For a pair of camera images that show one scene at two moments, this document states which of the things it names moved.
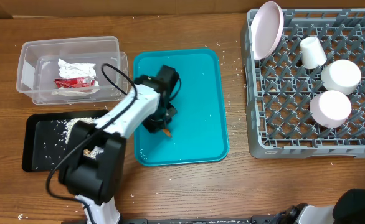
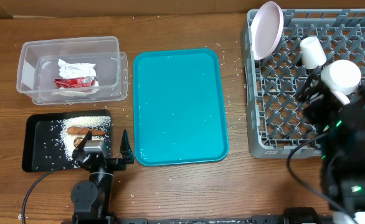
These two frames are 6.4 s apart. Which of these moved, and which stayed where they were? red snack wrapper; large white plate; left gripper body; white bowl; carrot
Moved: carrot; left gripper body
Stayed: white bowl; large white plate; red snack wrapper
